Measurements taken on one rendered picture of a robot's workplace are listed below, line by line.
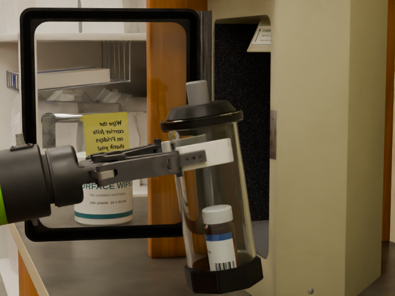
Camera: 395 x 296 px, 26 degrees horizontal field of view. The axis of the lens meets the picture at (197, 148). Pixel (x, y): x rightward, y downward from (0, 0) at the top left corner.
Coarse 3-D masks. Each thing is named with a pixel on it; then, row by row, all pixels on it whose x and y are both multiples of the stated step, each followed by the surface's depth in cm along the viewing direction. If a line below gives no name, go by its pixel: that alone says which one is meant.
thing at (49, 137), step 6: (42, 120) 143; (48, 120) 143; (54, 120) 144; (42, 126) 143; (48, 126) 144; (54, 126) 144; (42, 132) 144; (48, 132) 144; (54, 132) 144; (42, 138) 144; (48, 138) 144; (54, 138) 144; (42, 144) 144; (48, 144) 144; (54, 144) 144
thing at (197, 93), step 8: (200, 80) 110; (192, 88) 109; (200, 88) 109; (192, 96) 110; (200, 96) 109; (208, 96) 110; (192, 104) 110; (200, 104) 110; (208, 104) 108; (216, 104) 108; (224, 104) 109; (176, 112) 108; (184, 112) 108; (192, 112) 107; (200, 112) 107; (208, 112) 107; (216, 112) 107; (224, 112) 108
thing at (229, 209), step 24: (168, 120) 109; (192, 120) 106; (240, 120) 109; (240, 144) 111; (216, 168) 107; (240, 168) 110; (192, 192) 108; (216, 192) 108; (240, 192) 109; (192, 216) 109; (216, 216) 108; (240, 216) 109; (192, 240) 110; (216, 240) 108; (240, 240) 109; (192, 264) 111; (216, 264) 109; (240, 264) 109
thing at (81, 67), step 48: (48, 48) 144; (96, 48) 145; (144, 48) 146; (48, 96) 145; (96, 96) 146; (144, 96) 147; (96, 144) 147; (144, 144) 148; (96, 192) 148; (144, 192) 149
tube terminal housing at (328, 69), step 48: (240, 0) 133; (288, 0) 119; (336, 0) 121; (384, 0) 137; (288, 48) 120; (336, 48) 122; (384, 48) 139; (288, 96) 120; (336, 96) 123; (384, 96) 140; (288, 144) 121; (336, 144) 124; (288, 192) 122; (336, 192) 124; (288, 240) 123; (336, 240) 125; (288, 288) 124; (336, 288) 126
